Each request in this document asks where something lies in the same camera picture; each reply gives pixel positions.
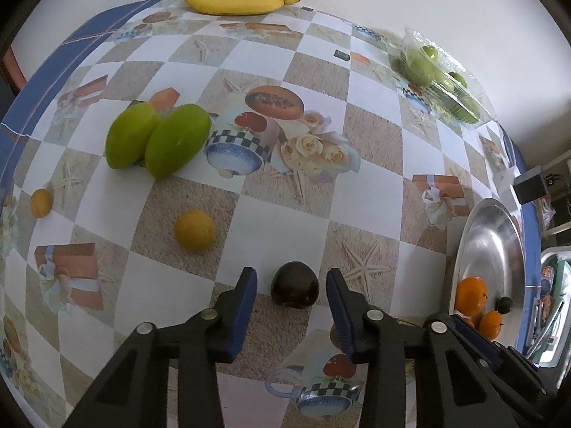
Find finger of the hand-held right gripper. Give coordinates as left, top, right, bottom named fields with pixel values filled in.
left=446, top=314, right=500, bottom=368

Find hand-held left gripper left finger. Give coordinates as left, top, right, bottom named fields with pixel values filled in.
left=62, top=266, right=258, bottom=428

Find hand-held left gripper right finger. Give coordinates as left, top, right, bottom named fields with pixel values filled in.
left=325, top=268, right=522, bottom=428

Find stainless steel bowl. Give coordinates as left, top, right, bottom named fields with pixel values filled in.
left=446, top=197, right=527, bottom=353

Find small tan round fruit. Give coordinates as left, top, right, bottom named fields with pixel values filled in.
left=30, top=188, right=53, bottom=219
left=174, top=209, right=217, bottom=253

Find green mango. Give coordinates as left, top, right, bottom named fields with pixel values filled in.
left=105, top=102, right=161, bottom=170
left=145, top=103, right=213, bottom=178

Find heap of small green fruits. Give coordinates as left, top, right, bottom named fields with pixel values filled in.
left=395, top=45, right=482, bottom=124

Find black charger box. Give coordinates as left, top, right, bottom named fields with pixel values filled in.
left=514, top=166, right=549, bottom=203

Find clear plastic clamshell container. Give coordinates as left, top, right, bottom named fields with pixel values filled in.
left=390, top=27, right=498, bottom=130

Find reddish brown board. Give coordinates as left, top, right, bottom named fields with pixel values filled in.
left=0, top=47, right=27, bottom=94

